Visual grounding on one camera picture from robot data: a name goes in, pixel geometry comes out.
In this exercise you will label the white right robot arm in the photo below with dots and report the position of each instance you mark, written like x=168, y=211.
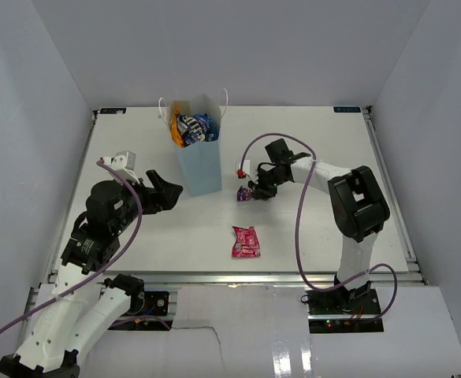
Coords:
x=359, y=207

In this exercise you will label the light blue paper bag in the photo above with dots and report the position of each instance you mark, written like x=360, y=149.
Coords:
x=200, y=162

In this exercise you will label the blue snack bag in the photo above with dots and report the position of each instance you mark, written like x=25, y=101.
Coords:
x=197, y=128

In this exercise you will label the blue label left corner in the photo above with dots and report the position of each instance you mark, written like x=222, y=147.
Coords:
x=112, y=111

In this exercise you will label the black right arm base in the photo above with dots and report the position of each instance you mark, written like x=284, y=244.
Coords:
x=327, y=316

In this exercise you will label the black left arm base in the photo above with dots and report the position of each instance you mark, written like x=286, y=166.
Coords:
x=147, y=312

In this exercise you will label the blue label corner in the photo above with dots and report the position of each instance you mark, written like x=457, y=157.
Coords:
x=112, y=111
x=347, y=109

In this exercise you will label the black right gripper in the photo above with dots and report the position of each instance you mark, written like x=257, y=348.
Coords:
x=261, y=190

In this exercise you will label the aluminium front frame rail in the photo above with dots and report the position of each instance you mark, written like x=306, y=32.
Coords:
x=281, y=279

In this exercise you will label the blue label right corner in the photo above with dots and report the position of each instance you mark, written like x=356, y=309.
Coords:
x=347, y=109

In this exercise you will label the red pink candy packet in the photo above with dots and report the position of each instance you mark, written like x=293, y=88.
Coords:
x=246, y=244

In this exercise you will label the purple Skittles packet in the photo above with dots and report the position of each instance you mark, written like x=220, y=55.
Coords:
x=245, y=194

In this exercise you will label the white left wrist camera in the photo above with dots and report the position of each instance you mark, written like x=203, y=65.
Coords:
x=123, y=163

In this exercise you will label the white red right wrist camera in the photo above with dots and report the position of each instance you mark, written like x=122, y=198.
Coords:
x=243, y=168

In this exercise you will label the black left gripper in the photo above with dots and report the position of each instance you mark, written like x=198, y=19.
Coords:
x=172, y=190

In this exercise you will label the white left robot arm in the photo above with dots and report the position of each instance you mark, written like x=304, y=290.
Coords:
x=62, y=336

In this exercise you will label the orange Kettle chips bag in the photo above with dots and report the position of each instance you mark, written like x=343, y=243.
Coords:
x=174, y=131

